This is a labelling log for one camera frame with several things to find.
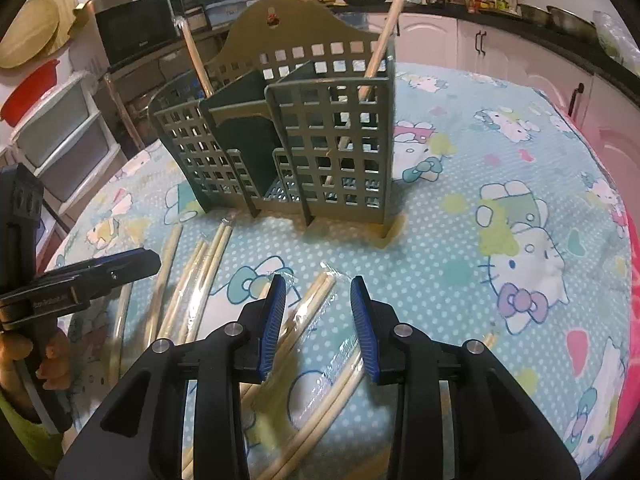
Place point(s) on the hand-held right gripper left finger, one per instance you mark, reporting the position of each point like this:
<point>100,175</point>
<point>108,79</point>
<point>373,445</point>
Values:
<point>272,330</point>

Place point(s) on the clear plastic bag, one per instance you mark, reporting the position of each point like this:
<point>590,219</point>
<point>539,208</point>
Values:
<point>610,35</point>

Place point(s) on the red plastic basin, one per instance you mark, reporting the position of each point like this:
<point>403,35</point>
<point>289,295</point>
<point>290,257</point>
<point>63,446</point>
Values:
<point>25,92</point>

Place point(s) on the round wooden board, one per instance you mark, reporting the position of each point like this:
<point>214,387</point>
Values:
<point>30,30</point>

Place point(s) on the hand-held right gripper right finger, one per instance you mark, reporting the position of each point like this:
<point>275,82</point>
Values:
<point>364,330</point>

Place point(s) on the person's left hand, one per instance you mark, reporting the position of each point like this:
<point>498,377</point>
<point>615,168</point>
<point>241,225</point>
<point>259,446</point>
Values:
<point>55,360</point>

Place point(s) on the pink kitchen cabinets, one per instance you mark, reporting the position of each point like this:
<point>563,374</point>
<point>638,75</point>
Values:
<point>525,55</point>

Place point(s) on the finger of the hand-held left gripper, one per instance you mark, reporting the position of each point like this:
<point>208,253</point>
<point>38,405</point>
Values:
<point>130,265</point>

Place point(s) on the blue plastic container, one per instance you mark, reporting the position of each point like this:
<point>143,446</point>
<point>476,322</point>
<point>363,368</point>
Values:
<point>225,12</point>

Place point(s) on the white plastic drawer unit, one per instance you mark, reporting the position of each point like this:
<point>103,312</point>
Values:
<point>65,135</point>

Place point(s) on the black microwave oven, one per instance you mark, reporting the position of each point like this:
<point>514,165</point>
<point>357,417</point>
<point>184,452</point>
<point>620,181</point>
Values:
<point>135,27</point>

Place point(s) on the green plastic utensil holder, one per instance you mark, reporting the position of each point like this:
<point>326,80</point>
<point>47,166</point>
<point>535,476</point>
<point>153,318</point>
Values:
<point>300,125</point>

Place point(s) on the metal basins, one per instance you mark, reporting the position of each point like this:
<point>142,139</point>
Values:
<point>555,17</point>

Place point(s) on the person's left forearm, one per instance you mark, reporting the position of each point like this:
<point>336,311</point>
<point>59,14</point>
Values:
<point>25,440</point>

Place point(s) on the pink cloth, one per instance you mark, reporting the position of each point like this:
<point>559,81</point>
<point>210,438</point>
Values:
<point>629,280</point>

